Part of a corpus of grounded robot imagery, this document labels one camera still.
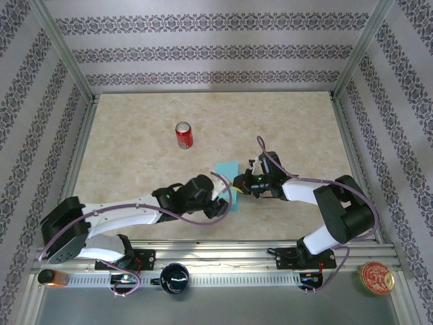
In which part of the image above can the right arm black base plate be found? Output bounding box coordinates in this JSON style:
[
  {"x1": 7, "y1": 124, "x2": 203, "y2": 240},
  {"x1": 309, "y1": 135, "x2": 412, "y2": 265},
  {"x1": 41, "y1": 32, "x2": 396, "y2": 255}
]
[{"x1": 275, "y1": 246, "x2": 336, "y2": 271}]

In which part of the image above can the slotted metal cable duct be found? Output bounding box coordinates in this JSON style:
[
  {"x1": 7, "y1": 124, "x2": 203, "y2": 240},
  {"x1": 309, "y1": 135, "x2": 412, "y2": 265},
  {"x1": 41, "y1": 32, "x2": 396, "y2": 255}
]
[{"x1": 67, "y1": 273, "x2": 302, "y2": 287}]

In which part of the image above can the light blue cloth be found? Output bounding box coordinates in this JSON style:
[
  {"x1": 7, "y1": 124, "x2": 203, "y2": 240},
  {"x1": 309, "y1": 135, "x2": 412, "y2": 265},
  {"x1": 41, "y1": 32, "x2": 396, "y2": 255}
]
[{"x1": 215, "y1": 159, "x2": 242, "y2": 214}]

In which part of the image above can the red and gold round tin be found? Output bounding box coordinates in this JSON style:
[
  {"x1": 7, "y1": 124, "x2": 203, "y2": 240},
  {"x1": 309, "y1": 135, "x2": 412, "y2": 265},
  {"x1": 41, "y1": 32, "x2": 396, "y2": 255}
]
[{"x1": 355, "y1": 261, "x2": 396, "y2": 296}]

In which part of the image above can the dark blue mug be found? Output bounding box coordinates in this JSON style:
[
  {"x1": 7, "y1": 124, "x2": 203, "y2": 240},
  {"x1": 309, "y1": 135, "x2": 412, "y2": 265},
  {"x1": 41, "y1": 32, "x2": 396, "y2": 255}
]
[{"x1": 151, "y1": 262, "x2": 190, "y2": 295}]

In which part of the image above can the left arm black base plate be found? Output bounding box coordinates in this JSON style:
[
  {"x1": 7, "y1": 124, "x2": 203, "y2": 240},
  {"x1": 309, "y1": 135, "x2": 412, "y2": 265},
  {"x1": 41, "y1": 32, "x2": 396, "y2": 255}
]
[{"x1": 94, "y1": 248, "x2": 156, "y2": 272}]

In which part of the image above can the small controller board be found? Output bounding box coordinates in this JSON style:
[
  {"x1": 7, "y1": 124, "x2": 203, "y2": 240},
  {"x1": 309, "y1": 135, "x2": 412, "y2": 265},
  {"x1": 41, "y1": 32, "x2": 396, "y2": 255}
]
[
  {"x1": 299, "y1": 272, "x2": 324, "y2": 285},
  {"x1": 110, "y1": 274, "x2": 139, "y2": 285}
]

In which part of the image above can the aluminium frame post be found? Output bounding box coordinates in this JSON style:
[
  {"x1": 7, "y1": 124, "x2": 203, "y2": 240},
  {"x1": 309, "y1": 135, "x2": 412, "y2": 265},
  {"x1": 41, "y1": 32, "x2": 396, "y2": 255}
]
[
  {"x1": 28, "y1": 0, "x2": 97, "y2": 102},
  {"x1": 332, "y1": 0, "x2": 396, "y2": 101}
]

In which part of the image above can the orange bottle with black cap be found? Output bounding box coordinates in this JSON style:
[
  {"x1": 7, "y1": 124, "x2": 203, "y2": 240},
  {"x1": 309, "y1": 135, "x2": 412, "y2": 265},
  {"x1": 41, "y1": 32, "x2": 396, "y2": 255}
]
[{"x1": 37, "y1": 269, "x2": 70, "y2": 288}]

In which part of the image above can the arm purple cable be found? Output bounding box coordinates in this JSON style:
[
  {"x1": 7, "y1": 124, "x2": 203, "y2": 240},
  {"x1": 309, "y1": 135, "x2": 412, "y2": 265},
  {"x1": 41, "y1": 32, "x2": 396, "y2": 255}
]
[
  {"x1": 256, "y1": 135, "x2": 382, "y2": 295},
  {"x1": 39, "y1": 171, "x2": 235, "y2": 299}
]

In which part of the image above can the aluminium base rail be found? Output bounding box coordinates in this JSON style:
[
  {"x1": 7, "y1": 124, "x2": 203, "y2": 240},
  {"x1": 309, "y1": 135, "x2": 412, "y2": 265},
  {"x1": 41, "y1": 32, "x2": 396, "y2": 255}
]
[{"x1": 32, "y1": 239, "x2": 405, "y2": 274}]

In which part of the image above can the aluminium side rail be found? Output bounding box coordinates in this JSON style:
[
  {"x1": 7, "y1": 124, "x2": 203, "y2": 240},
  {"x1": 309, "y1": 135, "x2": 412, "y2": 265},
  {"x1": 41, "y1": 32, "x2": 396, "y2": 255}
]
[
  {"x1": 47, "y1": 96, "x2": 101, "y2": 246},
  {"x1": 329, "y1": 94, "x2": 386, "y2": 244}
]

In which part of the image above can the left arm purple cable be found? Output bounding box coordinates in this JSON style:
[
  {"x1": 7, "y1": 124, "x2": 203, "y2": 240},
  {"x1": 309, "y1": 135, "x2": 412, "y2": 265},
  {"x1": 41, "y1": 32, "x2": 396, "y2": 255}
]
[{"x1": 39, "y1": 171, "x2": 235, "y2": 299}]

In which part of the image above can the red soda can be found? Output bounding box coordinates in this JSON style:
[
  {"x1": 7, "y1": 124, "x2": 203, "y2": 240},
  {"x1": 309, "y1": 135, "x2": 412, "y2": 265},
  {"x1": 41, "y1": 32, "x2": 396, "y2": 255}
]
[{"x1": 175, "y1": 121, "x2": 196, "y2": 150}]

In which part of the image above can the grey metal bottom plate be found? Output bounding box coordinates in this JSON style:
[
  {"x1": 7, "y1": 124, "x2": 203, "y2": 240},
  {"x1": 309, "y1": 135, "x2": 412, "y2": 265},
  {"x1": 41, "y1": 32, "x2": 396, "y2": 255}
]
[{"x1": 32, "y1": 286, "x2": 409, "y2": 325}]

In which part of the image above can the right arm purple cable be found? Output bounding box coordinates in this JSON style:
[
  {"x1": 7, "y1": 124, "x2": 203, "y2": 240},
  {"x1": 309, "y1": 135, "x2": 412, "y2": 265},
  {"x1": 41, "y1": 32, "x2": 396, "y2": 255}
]
[{"x1": 256, "y1": 135, "x2": 382, "y2": 295}]

